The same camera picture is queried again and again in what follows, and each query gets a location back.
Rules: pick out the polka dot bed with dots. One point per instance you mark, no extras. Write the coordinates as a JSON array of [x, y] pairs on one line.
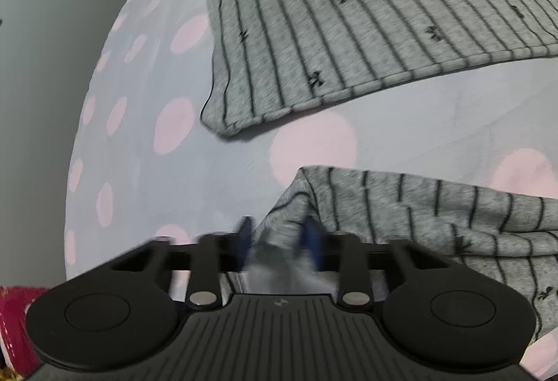
[[392, 132]]

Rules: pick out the red patterned object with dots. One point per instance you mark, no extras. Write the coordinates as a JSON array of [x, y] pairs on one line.
[[17, 320]]

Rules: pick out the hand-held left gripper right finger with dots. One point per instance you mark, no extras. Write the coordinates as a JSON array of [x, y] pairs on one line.
[[313, 243]]

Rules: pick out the grey striped bow-print garment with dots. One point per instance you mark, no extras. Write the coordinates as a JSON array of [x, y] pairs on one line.
[[348, 15], [436, 224]]

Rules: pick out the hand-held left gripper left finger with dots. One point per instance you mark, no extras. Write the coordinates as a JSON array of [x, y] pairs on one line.
[[244, 241]]

